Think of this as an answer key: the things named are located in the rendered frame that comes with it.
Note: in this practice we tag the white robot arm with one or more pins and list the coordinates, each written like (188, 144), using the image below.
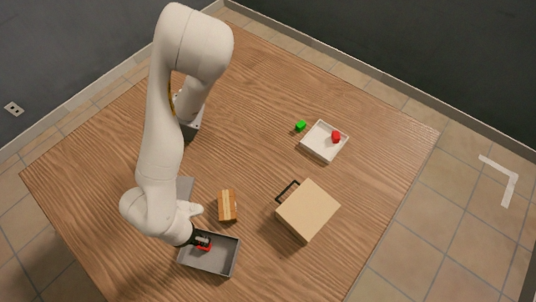
(200, 47)

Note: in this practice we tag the grey lid with small knob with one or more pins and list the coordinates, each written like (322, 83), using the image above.
(184, 187)

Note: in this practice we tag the small green block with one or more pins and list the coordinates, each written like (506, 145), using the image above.
(300, 126)

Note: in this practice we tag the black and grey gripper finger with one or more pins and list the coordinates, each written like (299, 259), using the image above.
(202, 241)

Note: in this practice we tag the light wooden cabinet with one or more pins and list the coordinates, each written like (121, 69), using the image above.
(306, 210)

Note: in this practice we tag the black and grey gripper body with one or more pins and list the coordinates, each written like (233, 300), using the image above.
(192, 238)

